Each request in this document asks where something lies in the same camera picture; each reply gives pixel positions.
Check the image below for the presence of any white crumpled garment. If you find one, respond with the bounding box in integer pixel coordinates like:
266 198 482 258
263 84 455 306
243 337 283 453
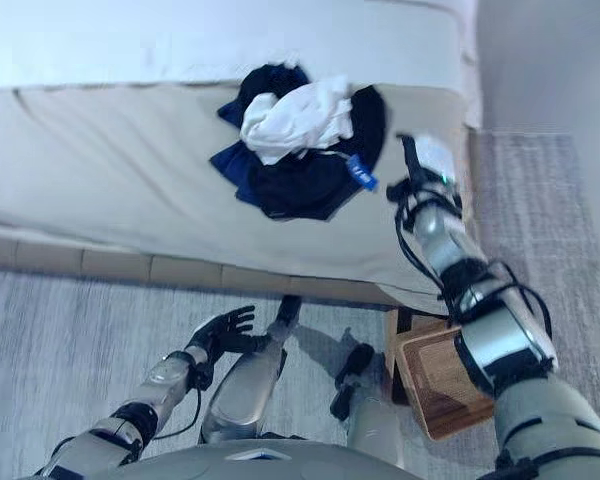
239 73 355 167

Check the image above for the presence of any white duvet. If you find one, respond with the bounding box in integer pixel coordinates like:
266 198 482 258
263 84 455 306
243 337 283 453
0 0 483 127

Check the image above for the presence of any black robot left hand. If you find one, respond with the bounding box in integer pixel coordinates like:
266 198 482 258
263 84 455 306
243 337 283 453
184 305 269 364

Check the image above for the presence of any silver robot leg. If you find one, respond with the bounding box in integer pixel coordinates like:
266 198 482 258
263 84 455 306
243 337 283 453
198 294 302 447
329 328 407 469

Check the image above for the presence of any wooden basket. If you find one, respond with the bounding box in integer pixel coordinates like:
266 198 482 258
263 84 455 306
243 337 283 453
393 318 496 442

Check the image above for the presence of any grey textured rug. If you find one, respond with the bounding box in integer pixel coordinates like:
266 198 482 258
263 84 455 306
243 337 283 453
0 128 600 480

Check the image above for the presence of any wooden bed frame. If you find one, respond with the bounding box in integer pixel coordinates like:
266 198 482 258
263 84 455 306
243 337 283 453
0 232 417 402

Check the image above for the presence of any navy blue garment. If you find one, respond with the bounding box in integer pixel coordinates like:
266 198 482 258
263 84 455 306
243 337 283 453
209 63 314 202

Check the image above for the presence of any silver robot right hand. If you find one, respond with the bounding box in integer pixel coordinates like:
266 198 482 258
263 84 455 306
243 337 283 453
396 131 457 200

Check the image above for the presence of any silver robot right leg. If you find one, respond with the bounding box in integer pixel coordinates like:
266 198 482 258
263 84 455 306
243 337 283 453
329 328 407 469

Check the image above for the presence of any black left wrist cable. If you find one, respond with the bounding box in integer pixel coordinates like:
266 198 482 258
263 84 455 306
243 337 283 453
152 363 212 441

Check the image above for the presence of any silver robot left leg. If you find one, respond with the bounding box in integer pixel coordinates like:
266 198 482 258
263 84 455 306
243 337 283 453
198 294 302 447

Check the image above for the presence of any grey robot torso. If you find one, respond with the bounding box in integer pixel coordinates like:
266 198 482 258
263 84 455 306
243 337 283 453
129 435 484 480

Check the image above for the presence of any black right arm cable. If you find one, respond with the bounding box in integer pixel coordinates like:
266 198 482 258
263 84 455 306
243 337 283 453
385 177 554 361

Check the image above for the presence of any black garment with blue tag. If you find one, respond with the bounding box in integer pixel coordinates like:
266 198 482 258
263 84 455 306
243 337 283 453
233 84 387 222

